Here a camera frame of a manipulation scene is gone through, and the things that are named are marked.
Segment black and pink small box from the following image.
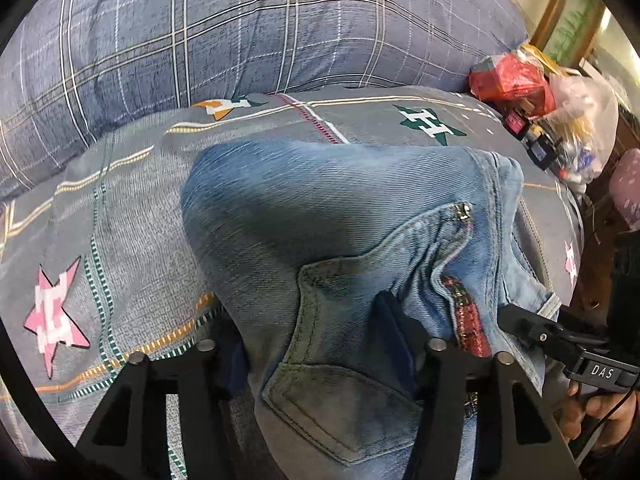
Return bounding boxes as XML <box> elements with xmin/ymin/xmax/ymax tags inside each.
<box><xmin>501</xmin><ymin>106</ymin><xmax>532</xmax><ymax>140</ymax></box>

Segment grey star-printed bedsheet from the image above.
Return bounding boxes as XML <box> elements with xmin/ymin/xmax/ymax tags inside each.
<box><xmin>0</xmin><ymin>85</ymin><xmax>586</xmax><ymax>480</ymax></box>

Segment black cable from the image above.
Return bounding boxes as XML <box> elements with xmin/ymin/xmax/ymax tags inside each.
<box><xmin>572</xmin><ymin>392</ymin><xmax>632</xmax><ymax>466</ymax></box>

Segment person's right hand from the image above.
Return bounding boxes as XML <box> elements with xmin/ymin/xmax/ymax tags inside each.
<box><xmin>559</xmin><ymin>382</ymin><xmax>640</xmax><ymax>445</ymax></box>

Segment grey plaid pillow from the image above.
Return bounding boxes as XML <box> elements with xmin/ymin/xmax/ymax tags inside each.
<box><xmin>0</xmin><ymin>0</ymin><xmax>531</xmax><ymax>201</ymax></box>

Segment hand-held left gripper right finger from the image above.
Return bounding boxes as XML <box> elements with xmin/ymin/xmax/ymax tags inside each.
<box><xmin>375</xmin><ymin>292</ymin><xmax>583</xmax><ymax>480</ymax></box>

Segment blue denim jeans pants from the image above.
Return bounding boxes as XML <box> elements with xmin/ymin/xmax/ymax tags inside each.
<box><xmin>180</xmin><ymin>137</ymin><xmax>562</xmax><ymax>480</ymax></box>

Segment red plastic bag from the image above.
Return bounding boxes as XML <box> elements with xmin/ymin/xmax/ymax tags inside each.
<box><xmin>469</xmin><ymin>52</ymin><xmax>557</xmax><ymax>117</ymax></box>

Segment wooden framed picture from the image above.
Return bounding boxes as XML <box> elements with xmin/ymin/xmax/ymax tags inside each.
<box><xmin>529</xmin><ymin>0</ymin><xmax>610</xmax><ymax>70</ymax></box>

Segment clear plastic bag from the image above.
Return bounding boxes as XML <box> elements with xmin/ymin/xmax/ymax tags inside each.
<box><xmin>545</xmin><ymin>67</ymin><xmax>621</xmax><ymax>197</ymax></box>

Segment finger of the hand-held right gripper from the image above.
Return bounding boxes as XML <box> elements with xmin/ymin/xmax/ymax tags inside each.
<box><xmin>497</xmin><ymin>304</ymin><xmax>608</xmax><ymax>372</ymax></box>

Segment pink floral cloth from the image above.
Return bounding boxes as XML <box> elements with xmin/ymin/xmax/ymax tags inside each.
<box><xmin>609</xmin><ymin>149</ymin><xmax>640</xmax><ymax>233</ymax></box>

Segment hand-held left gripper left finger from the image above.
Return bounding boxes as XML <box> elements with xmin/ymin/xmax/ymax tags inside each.
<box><xmin>75</xmin><ymin>310</ymin><xmax>251</xmax><ymax>480</ymax></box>

